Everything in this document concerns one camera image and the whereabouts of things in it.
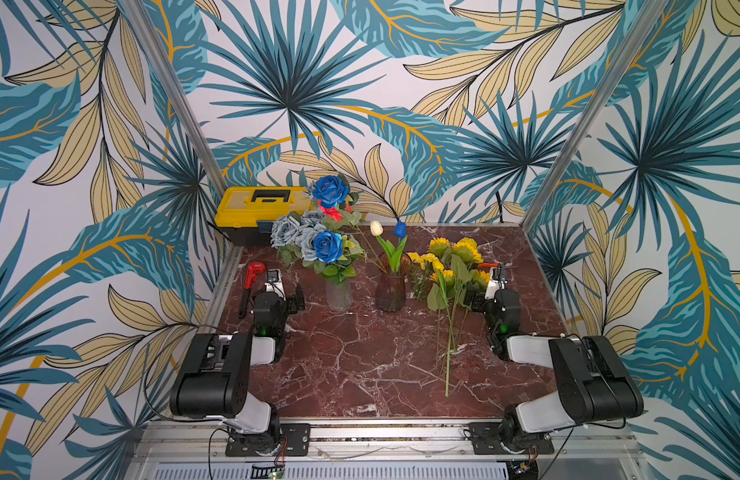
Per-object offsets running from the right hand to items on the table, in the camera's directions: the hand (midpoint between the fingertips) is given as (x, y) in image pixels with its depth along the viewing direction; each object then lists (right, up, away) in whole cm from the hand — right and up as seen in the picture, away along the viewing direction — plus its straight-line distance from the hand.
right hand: (487, 284), depth 92 cm
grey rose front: (-51, +12, -25) cm, 58 cm away
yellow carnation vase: (-15, +8, +11) cm, 20 cm away
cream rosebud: (-34, +16, -11) cm, 40 cm away
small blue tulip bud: (-28, +16, -13) cm, 35 cm away
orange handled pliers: (+5, +6, +14) cm, 15 cm away
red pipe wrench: (-77, +4, +13) cm, 79 cm away
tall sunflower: (-12, +12, +13) cm, 21 cm away
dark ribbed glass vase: (-30, -2, -3) cm, 30 cm away
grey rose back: (-51, +19, -16) cm, 56 cm away
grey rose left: (-56, +15, -22) cm, 62 cm away
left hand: (-63, -1, 0) cm, 63 cm away
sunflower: (-13, -4, +3) cm, 14 cm away
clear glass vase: (-46, -3, 0) cm, 46 cm away
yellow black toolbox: (-78, +22, +8) cm, 81 cm away
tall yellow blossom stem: (-3, +10, +11) cm, 15 cm away
